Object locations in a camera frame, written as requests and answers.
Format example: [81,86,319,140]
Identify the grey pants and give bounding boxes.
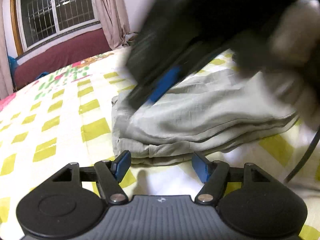
[112,69,298,166]

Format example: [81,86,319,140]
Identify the beige curtain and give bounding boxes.
[95,0,130,49]

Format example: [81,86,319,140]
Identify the green checkered bed cover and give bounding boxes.
[1,49,319,239]

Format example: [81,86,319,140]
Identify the pink floral bed sheet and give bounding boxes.
[1,51,114,111]

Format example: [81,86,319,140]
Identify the maroon headboard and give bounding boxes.
[13,29,111,89]

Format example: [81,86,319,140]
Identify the window with metal grille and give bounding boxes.
[10,0,99,56]

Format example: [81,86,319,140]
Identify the blue cloth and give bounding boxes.
[8,56,18,80]

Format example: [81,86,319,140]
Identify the black cable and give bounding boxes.
[283,127,320,183]

